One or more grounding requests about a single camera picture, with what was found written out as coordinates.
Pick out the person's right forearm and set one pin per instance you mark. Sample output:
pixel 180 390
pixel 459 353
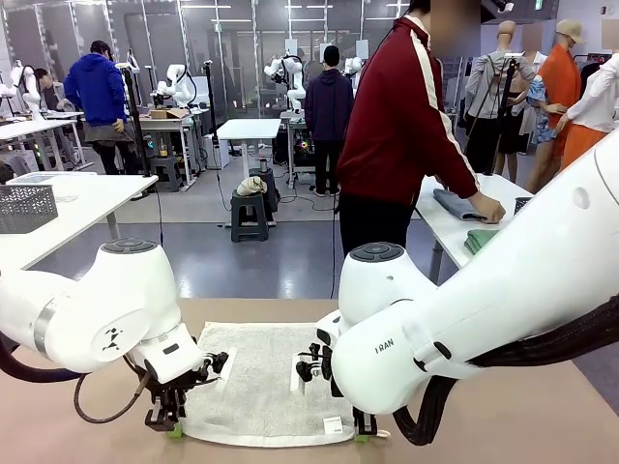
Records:
pixel 464 174

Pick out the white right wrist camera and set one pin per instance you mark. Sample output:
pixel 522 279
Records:
pixel 309 369

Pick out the person in dark hoodie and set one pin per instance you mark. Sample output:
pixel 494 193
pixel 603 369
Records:
pixel 329 101

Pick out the open cardboard box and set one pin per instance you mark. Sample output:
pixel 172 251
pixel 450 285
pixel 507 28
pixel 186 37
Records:
pixel 167 114

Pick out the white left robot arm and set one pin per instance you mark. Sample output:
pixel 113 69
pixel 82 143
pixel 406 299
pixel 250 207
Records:
pixel 72 309

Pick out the mannequin in orange shirt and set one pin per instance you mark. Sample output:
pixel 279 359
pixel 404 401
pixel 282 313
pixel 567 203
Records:
pixel 563 82

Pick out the white frame workbench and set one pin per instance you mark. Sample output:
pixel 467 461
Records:
pixel 186 125

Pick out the light blue towel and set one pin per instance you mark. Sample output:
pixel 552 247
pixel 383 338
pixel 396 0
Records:
pixel 452 203

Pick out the grey plastic step stool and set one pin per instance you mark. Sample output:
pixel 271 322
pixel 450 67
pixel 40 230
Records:
pixel 242 200

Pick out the person in maroon jacket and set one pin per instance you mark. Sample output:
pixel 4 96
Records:
pixel 387 121

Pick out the person's right hand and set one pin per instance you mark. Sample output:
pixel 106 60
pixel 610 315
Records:
pixel 489 210

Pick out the white standing desk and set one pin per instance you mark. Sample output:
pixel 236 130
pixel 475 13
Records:
pixel 249 128

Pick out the person in grey jacket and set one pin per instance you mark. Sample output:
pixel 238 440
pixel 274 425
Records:
pixel 55 94

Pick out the long white desk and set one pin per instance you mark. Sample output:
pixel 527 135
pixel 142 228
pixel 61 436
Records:
pixel 29 128

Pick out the wooden shelf with bottles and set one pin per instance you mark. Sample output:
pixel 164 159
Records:
pixel 450 123

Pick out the green towel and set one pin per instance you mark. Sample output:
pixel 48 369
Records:
pixel 479 241

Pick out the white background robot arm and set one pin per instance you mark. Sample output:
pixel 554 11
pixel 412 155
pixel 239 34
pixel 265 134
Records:
pixel 29 87
pixel 296 92
pixel 179 82

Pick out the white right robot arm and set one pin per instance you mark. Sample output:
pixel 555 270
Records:
pixel 483 314

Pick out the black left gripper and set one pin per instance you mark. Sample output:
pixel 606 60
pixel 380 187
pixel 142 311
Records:
pixel 169 401

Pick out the black camera stand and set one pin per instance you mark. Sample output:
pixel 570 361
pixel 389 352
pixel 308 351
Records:
pixel 211 101
pixel 137 125

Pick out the dark plastic stool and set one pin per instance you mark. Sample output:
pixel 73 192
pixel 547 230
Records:
pixel 167 169
pixel 272 188

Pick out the computer with coloured lights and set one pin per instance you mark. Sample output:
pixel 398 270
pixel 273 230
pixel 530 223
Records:
pixel 302 145

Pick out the beige crumpled cloth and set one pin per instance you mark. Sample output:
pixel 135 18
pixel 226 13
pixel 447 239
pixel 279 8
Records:
pixel 251 186

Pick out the white towel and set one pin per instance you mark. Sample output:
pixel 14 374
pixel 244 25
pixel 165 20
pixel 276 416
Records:
pixel 261 386

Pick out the flat white box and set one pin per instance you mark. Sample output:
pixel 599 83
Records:
pixel 29 178

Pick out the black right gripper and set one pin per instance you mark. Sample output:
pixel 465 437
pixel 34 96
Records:
pixel 365 423

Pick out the figure in floral dress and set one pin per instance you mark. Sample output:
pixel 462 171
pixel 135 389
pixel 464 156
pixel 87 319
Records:
pixel 539 92

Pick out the mannequin in white top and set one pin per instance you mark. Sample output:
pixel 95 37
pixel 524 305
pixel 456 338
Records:
pixel 597 96

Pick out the black tripod with camera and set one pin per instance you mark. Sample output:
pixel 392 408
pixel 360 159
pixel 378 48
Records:
pixel 505 96

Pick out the person in blue jacket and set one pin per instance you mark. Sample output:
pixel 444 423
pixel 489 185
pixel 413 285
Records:
pixel 94 92

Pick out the mannequin in grey hoodie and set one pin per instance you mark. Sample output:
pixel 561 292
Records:
pixel 488 82

